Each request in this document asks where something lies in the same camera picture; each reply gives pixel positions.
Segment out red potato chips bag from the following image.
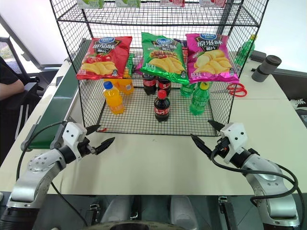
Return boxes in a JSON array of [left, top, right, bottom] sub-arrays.
[[76, 36, 133, 81]]

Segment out black office chair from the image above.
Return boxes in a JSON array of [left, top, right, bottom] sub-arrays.
[[0, 36, 45, 141]]

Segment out cola bottle red cap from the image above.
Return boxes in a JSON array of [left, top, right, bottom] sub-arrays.
[[153, 90, 171, 123], [142, 72, 158, 96], [157, 77, 172, 97]]

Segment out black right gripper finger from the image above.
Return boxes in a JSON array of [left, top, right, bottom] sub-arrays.
[[207, 119, 225, 132], [190, 133, 213, 159]]

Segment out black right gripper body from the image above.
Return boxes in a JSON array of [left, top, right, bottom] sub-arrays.
[[210, 137, 231, 159]]

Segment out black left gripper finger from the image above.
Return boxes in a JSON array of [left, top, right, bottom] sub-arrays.
[[85, 124, 102, 136], [94, 137, 116, 155]]

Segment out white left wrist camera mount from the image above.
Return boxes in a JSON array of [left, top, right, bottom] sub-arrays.
[[61, 122, 88, 161]]

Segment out red handled scissors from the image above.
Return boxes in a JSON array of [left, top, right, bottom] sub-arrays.
[[226, 83, 248, 98]]

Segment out black box device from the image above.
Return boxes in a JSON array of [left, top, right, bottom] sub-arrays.
[[249, 50, 267, 62]]

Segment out small green snack packet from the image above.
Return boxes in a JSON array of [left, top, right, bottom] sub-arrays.
[[123, 53, 136, 79]]

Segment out black wire mesh rack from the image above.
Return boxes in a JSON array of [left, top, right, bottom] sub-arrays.
[[49, 0, 270, 137]]

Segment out green soda bottle yellow cap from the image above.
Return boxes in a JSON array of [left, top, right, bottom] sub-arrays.
[[189, 82, 211, 116], [180, 82, 197, 98], [234, 34, 257, 65]]

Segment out orange soda bottle blue cap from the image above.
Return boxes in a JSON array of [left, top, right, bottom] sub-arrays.
[[103, 81, 126, 115], [114, 78, 135, 95]]

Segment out black sneaker with white laces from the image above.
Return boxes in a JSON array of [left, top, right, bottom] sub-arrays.
[[289, 97, 307, 109]]

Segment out green conveyor belt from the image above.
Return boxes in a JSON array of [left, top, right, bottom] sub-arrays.
[[20, 37, 94, 152]]

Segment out purple snack packet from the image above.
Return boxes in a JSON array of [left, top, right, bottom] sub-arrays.
[[173, 38, 188, 50]]

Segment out green drink carton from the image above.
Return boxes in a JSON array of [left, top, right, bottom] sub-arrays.
[[76, 0, 105, 10], [115, 0, 142, 9]]

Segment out grey stacked cylinder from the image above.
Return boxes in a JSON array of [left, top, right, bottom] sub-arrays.
[[251, 55, 283, 83]]

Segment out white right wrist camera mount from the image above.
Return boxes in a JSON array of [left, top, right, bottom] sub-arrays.
[[220, 122, 248, 164]]

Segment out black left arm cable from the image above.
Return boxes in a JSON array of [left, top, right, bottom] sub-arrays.
[[15, 121, 89, 227]]

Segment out person in black shirt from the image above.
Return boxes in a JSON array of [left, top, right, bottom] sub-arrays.
[[0, 56, 25, 101]]

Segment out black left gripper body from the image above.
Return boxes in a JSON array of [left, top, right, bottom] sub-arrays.
[[77, 135, 97, 158]]

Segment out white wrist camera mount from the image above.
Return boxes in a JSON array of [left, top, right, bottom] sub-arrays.
[[220, 122, 248, 164], [61, 122, 88, 161]]

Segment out magenta potato chips bag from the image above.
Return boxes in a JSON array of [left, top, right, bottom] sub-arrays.
[[185, 33, 240, 84]]

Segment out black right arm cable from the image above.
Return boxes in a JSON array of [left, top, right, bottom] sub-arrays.
[[210, 143, 306, 208]]

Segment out red drink carton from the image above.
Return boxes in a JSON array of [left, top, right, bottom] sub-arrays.
[[199, 0, 227, 8], [160, 0, 186, 8]]

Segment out green potato chips bag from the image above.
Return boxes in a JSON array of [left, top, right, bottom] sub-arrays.
[[139, 32, 190, 85]]

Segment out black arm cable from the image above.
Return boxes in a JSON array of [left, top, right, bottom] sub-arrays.
[[15, 121, 89, 227], [210, 143, 306, 208]]

